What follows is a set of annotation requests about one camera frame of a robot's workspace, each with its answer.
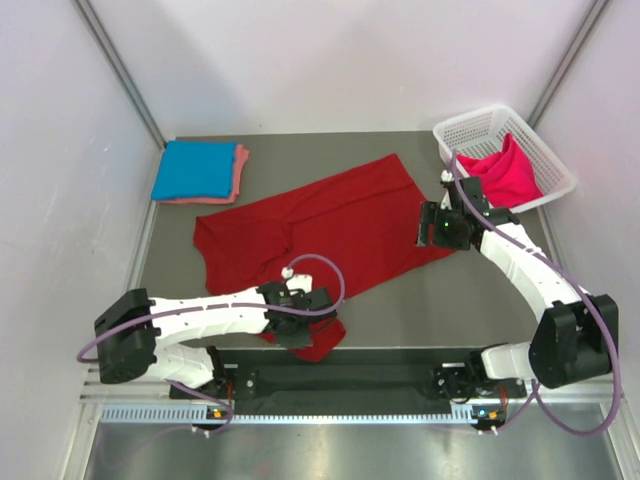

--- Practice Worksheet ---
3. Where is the red t-shirt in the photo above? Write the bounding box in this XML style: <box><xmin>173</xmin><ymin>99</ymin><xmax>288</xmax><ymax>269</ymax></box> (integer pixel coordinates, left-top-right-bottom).
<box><xmin>193</xmin><ymin>153</ymin><xmax>459</xmax><ymax>365</ymax></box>

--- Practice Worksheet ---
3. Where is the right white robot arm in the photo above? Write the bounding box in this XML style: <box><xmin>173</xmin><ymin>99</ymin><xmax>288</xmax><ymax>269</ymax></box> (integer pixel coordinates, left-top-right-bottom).
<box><xmin>417</xmin><ymin>171</ymin><xmax>619</xmax><ymax>396</ymax></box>

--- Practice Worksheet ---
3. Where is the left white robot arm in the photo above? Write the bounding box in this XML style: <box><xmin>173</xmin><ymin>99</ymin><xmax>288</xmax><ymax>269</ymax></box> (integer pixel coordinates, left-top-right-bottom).
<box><xmin>94</xmin><ymin>273</ymin><xmax>336</xmax><ymax>397</ymax></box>

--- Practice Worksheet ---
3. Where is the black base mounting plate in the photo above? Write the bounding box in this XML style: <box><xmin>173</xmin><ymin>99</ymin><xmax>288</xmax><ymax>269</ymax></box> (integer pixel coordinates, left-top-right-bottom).
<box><xmin>195</xmin><ymin>347</ymin><xmax>526</xmax><ymax>403</ymax></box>

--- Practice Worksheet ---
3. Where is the magenta t-shirt in basket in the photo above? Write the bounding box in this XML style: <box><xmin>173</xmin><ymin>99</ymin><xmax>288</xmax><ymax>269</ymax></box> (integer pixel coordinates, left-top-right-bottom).
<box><xmin>457</xmin><ymin>133</ymin><xmax>543</xmax><ymax>209</ymax></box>

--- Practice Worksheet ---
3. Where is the white plastic basket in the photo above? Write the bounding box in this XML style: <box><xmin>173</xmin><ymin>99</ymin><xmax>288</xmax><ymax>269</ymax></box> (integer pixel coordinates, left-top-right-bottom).
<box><xmin>433</xmin><ymin>105</ymin><xmax>576</xmax><ymax>213</ymax></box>

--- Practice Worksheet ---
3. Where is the salmon pink folded t-shirt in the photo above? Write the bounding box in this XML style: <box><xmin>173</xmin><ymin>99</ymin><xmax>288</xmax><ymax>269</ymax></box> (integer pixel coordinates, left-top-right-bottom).
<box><xmin>165</xmin><ymin>144</ymin><xmax>250</xmax><ymax>205</ymax></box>

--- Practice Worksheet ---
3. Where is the blue folded t-shirt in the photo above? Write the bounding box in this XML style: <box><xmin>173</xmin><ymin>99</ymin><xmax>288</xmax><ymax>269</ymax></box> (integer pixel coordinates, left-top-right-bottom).
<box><xmin>151</xmin><ymin>140</ymin><xmax>237</xmax><ymax>201</ymax></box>

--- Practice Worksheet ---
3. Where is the aluminium frame rail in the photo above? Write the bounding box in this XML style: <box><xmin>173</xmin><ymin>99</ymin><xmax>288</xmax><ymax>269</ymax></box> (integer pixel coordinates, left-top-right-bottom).
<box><xmin>79</xmin><ymin>363</ymin><xmax>627</xmax><ymax>407</ymax></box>

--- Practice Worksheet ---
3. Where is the grey slotted cable duct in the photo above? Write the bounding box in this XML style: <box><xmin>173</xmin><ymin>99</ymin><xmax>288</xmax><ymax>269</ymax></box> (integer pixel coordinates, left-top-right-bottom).
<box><xmin>99</xmin><ymin>404</ymin><xmax>504</xmax><ymax>425</ymax></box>

